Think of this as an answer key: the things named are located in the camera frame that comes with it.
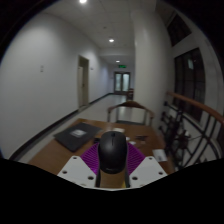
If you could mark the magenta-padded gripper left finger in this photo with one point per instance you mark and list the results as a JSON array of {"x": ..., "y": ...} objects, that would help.
[{"x": 75, "y": 170}]

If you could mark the glass double door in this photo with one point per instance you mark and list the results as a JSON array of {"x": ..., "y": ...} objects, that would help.
[{"x": 122, "y": 82}]

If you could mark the closed dark grey laptop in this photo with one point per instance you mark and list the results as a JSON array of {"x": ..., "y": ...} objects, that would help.
[{"x": 76, "y": 135}]

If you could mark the black railing with wooden handrail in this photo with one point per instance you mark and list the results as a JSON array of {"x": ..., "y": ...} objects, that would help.
[{"x": 196, "y": 105}]

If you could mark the ceiling lights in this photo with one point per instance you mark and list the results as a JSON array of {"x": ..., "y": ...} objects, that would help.
[{"x": 111, "y": 40}]

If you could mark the wooden armchair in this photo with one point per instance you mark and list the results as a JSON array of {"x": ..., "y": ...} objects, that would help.
[{"x": 130, "y": 105}]

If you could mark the green exit sign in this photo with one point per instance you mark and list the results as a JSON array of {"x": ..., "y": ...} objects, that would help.
[{"x": 122, "y": 66}]

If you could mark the small black box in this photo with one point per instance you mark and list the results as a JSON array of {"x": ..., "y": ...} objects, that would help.
[{"x": 96, "y": 140}]

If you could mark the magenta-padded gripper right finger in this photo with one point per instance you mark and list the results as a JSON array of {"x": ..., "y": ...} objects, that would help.
[{"x": 150, "y": 170}]

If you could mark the dark framed window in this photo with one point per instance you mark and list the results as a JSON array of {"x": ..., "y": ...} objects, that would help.
[{"x": 190, "y": 83}]

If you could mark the side door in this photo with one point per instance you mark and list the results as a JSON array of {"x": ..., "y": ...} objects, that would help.
[{"x": 83, "y": 83}]

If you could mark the small dark flat object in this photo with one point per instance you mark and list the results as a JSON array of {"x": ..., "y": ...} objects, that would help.
[{"x": 141, "y": 137}]

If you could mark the white card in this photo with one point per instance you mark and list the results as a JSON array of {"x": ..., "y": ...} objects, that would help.
[{"x": 118, "y": 130}]

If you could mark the black computer mouse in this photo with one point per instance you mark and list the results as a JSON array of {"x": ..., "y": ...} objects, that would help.
[{"x": 112, "y": 150}]

